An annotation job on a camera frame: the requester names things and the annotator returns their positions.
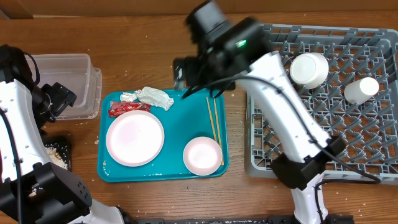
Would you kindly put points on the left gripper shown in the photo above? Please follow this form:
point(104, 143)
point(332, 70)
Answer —
point(61, 96)

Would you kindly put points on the large white plate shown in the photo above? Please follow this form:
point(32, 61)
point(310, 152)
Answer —
point(135, 138)

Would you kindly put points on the black waste tray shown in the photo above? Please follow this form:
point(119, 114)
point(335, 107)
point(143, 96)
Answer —
point(63, 145)

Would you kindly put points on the large crumpled white tissue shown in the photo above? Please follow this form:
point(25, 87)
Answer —
point(155, 97)

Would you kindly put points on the rice and peanut shells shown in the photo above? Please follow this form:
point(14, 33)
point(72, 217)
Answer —
point(56, 159)

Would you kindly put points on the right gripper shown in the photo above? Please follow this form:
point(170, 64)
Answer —
point(198, 63)

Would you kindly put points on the white bowl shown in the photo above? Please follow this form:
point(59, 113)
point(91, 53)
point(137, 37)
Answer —
point(309, 69)

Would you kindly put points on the white cup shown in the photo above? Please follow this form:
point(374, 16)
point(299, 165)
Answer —
point(361, 90)

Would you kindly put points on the right wooden chopstick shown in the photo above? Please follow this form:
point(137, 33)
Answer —
point(218, 131)

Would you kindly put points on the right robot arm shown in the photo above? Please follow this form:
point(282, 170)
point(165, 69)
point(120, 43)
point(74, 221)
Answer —
point(241, 54)

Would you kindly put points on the teal plastic tray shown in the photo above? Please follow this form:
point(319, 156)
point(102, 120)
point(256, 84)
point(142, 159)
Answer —
point(186, 119)

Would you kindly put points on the red snack wrapper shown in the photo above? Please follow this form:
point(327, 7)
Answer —
point(118, 108)

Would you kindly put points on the clear plastic bin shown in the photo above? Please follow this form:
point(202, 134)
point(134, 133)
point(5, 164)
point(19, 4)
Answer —
point(75, 72)

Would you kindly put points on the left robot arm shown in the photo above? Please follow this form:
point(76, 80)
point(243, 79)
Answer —
point(64, 197)

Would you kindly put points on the small crumpled white tissue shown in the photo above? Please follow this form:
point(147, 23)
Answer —
point(128, 97)

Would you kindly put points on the grey dishwasher rack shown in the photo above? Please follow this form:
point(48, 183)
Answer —
point(369, 129)

